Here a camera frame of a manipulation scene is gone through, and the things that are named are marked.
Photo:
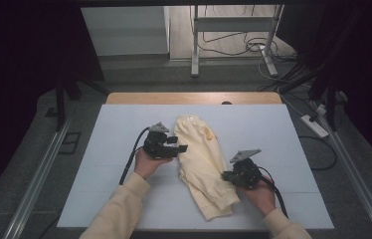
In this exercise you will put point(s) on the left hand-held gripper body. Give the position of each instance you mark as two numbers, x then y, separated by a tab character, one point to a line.
157	147

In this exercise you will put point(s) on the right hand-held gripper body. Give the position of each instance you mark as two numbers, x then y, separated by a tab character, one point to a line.
245	174

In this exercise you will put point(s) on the cream baby pants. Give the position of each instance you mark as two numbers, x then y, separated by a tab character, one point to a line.
204	166

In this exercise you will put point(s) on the person's left hand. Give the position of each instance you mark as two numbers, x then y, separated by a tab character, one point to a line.
147	164

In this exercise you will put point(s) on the person's right hand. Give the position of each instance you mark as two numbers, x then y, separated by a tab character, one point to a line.
260	197

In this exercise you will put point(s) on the white table mat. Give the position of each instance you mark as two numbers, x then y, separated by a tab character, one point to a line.
267	132

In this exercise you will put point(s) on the white power strip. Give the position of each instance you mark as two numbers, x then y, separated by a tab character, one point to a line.
314	126

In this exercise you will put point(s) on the black metal stand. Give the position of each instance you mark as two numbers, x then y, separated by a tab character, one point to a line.
330	99
60	103

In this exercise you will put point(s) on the white panel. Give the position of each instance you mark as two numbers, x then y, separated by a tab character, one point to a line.
124	30

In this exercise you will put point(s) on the white metal stand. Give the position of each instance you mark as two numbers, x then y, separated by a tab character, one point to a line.
232	24

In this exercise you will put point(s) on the aluminium rail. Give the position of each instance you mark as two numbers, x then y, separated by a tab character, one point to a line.
41	176
356	179

